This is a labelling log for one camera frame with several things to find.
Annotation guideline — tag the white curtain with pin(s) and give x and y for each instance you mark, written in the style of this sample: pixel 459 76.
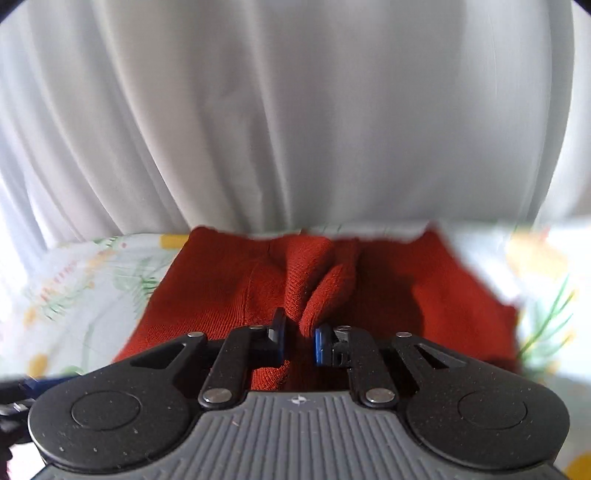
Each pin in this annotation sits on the white curtain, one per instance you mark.
pixel 295 115

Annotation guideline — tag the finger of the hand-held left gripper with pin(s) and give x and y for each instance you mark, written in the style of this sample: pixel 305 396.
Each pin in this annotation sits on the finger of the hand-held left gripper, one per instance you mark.
pixel 48 382

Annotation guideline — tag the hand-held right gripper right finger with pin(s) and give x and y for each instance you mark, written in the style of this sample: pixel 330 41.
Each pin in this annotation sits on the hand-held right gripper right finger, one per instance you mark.
pixel 322 346

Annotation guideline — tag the floral white bed sheet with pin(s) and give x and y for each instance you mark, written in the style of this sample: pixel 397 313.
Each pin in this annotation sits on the floral white bed sheet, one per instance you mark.
pixel 69 300

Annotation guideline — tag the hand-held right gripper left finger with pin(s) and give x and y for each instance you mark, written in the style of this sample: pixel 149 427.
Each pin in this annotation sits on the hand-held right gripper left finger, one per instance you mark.
pixel 280 337

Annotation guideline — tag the red knit button cardigan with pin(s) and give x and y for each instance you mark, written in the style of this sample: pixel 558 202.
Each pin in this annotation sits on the red knit button cardigan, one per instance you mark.
pixel 207 286

